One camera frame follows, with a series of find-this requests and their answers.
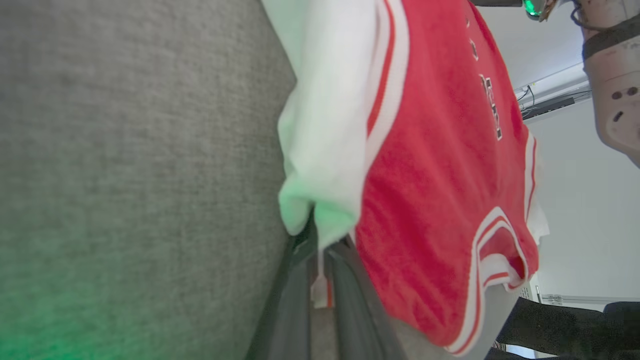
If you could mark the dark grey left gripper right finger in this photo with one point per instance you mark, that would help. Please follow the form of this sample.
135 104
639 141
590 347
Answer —
355 310

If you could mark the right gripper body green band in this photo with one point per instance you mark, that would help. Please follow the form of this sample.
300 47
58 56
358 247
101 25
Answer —
534 7

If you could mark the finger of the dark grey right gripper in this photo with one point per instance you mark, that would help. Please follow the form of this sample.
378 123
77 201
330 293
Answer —
495 2

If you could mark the grey fabric sofa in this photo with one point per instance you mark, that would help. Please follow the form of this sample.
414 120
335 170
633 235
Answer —
125 150

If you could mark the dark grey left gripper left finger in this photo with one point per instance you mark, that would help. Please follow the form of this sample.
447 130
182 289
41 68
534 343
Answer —
290 310

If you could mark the red and white jersey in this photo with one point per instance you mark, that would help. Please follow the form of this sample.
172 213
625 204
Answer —
440 175

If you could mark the black bulky object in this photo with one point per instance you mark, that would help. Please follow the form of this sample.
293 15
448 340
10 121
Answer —
570 330

